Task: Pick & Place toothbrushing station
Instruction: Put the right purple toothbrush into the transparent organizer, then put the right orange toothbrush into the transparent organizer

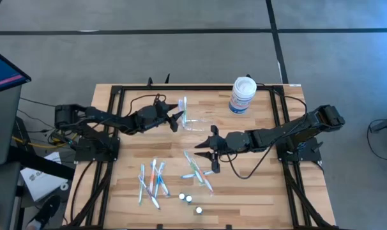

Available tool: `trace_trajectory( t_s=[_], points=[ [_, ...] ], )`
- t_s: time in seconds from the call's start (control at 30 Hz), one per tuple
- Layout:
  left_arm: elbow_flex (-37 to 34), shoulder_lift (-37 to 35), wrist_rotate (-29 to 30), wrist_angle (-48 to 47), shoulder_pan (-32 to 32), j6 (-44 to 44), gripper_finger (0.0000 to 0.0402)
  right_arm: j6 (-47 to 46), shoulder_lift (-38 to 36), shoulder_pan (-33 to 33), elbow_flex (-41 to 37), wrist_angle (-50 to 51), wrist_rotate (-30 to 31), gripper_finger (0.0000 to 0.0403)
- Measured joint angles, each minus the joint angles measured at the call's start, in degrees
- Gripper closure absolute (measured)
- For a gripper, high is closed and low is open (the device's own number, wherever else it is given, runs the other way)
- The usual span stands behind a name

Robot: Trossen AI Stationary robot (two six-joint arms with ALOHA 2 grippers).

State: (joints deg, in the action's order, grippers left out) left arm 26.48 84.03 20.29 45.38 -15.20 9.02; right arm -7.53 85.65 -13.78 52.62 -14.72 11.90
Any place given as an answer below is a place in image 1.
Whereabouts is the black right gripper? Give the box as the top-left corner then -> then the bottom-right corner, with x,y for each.
194,125 -> 251,174

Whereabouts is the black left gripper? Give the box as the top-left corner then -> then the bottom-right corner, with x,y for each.
136,102 -> 184,132

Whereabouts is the cluster of toothbrushes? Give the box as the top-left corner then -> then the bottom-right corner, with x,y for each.
190,158 -> 215,195

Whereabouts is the blue toothbrush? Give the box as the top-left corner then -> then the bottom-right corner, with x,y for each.
154,161 -> 166,198
151,161 -> 171,197
180,170 -> 216,180

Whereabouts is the white wipes canister blue label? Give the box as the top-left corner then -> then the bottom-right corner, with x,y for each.
228,75 -> 257,115

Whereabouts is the white paper booklet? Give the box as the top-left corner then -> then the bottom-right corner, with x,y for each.
20,151 -> 69,203

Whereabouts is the person's foot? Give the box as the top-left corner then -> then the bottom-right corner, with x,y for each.
26,194 -> 62,230

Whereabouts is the grey stand leg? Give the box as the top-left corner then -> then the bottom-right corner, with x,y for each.
370,114 -> 387,134

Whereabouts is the blue screen monitor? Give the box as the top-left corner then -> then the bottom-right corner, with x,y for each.
0,46 -> 32,96

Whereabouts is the black aluminium table frame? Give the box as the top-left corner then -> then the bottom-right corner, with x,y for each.
64,73 -> 340,230

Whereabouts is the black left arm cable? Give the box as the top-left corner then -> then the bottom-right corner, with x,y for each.
126,93 -> 167,118

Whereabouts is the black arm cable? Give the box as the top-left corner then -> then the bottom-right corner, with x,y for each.
225,75 -> 309,180
126,93 -> 167,118

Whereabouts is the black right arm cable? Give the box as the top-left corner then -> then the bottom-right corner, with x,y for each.
225,75 -> 309,180

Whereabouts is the yellow cable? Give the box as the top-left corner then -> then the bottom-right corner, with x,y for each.
11,132 -> 78,150

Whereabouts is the black floor cable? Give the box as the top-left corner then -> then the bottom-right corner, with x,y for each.
367,118 -> 387,162

